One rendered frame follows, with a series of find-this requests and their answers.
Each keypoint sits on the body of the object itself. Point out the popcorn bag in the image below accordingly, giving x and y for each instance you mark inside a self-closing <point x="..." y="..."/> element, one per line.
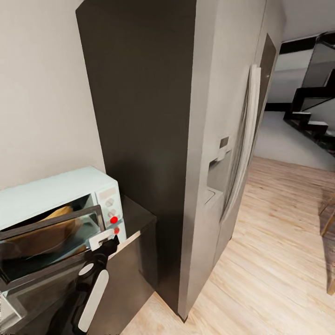
<point x="61" y="210"/>

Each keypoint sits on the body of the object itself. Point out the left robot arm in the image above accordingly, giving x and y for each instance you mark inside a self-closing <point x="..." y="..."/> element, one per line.
<point x="74" y="317"/>

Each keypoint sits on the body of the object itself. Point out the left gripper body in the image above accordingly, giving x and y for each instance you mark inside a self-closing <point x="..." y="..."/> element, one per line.
<point x="107" y="248"/>

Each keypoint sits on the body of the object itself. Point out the microwave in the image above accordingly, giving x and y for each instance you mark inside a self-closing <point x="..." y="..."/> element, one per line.
<point x="34" y="250"/>

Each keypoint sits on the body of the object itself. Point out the fridge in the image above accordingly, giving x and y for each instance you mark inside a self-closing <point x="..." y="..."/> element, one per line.
<point x="179" y="89"/>

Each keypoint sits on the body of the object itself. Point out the stairs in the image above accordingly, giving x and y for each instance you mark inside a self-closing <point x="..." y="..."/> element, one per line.
<point x="303" y="86"/>

